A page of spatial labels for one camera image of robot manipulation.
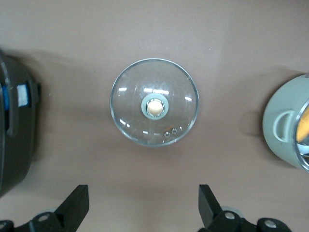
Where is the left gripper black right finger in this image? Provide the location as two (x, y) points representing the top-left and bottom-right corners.
(198, 184), (257, 232)

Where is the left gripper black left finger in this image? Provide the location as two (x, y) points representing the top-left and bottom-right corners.
(16, 184), (90, 232)

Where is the glass lid with beige knob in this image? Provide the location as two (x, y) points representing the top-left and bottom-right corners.
(109, 58), (200, 147)

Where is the yellow corn cob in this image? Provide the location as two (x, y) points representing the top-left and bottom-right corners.
(295, 102), (309, 148)

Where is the grey pot with handles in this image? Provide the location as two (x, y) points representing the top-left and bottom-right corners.
(262, 73), (309, 174)

